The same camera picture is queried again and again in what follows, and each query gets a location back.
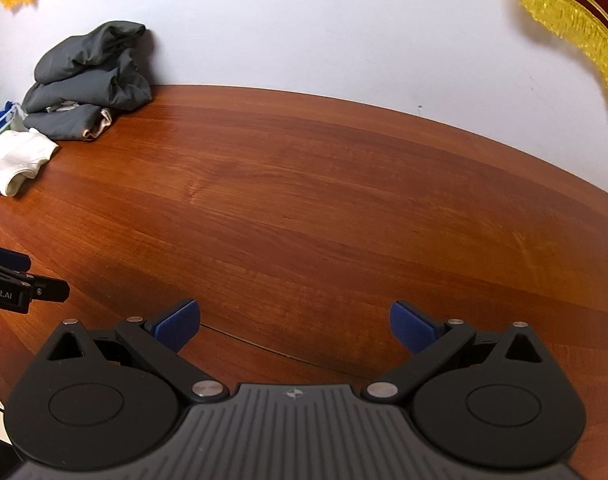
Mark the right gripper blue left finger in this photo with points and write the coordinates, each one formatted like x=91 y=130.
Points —
x=155 y=344

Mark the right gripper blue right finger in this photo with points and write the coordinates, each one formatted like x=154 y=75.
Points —
x=432 y=345

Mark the white cream garment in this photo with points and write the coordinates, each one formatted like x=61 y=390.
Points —
x=22 y=154

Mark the green and blue bag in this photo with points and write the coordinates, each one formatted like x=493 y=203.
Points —
x=11 y=116

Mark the dark grey folded jacket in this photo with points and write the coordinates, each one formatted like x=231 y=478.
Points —
x=84 y=82

